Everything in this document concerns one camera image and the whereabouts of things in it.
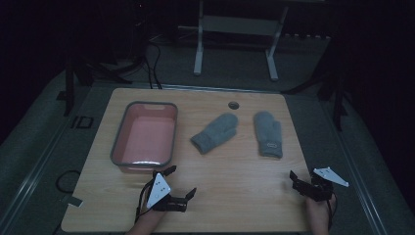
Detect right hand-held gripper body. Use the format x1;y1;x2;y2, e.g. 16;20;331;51
302;166;350;203

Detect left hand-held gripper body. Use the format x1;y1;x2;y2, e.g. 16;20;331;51
140;172;189;213

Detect pink basin with grey rim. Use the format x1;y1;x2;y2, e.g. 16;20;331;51
110;100;179;173

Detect grey mitten with label patch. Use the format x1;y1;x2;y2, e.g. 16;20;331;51
253;111;284;160

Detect plain grey mitten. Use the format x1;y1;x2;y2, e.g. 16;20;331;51
190;112;240;155

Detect person's right hand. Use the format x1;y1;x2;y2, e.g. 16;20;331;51
304;194;338;235

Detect person's left hand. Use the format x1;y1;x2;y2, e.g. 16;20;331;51
124;206;168;235

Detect grey tape piece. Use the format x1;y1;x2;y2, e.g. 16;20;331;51
61;195;84;209

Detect black tripod stand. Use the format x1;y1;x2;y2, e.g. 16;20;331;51
56;53;146;118
282;62;349;132

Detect white metal stand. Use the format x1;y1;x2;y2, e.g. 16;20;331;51
177;0;290;82

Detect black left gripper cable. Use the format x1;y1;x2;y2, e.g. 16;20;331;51
134;178;157;224

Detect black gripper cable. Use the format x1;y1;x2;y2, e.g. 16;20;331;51
134;178;157;224
326;193;339;231

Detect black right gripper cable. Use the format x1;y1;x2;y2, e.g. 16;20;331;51
326;193;339;231

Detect black cable loop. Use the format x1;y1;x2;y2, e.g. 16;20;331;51
55;169;81;195

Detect black floor cables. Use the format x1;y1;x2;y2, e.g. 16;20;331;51
142;40;163;90

